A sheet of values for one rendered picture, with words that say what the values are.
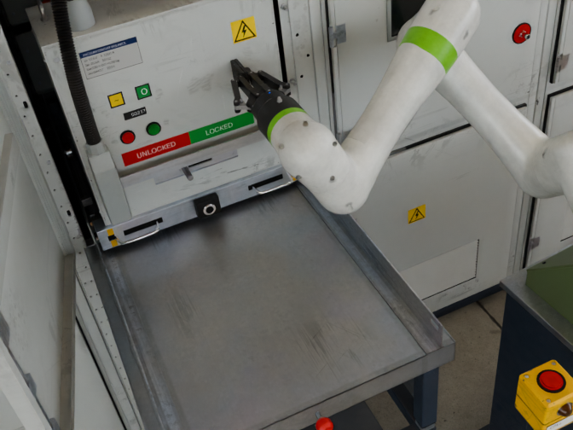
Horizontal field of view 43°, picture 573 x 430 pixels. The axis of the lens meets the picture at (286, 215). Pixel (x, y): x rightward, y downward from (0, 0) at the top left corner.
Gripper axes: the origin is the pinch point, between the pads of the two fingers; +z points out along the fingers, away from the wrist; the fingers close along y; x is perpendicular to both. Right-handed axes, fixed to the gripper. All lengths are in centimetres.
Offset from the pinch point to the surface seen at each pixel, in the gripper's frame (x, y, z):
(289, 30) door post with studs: 1.5, 16.0, 8.5
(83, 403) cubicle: -90, -61, 6
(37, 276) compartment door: -22, -55, -15
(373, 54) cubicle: -10.1, 36.3, 5.9
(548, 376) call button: -32, 24, -78
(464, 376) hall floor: -123, 53, -18
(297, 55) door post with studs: -5.1, 17.1, 8.0
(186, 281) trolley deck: -38.2, -25.8, -15.8
